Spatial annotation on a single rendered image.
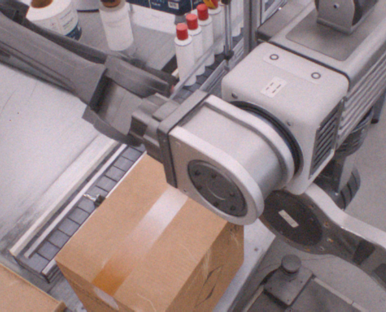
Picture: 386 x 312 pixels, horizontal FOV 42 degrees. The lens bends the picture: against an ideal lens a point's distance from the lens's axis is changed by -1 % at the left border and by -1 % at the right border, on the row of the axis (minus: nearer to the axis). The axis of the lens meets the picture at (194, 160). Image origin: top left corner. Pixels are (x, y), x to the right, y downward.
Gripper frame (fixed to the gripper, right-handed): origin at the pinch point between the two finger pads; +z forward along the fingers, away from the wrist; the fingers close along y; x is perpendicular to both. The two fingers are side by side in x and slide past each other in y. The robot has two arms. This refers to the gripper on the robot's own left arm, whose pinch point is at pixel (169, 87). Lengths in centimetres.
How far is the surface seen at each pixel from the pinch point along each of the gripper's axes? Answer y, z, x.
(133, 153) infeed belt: -1.7, -9.5, 20.5
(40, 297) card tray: -5, -34, 58
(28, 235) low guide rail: 4, -34, 46
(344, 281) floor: -64, 81, 46
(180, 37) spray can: -0.4, -4.8, -14.1
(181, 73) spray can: 0.1, 4.7, -5.2
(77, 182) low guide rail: 3.7, -22.5, 31.8
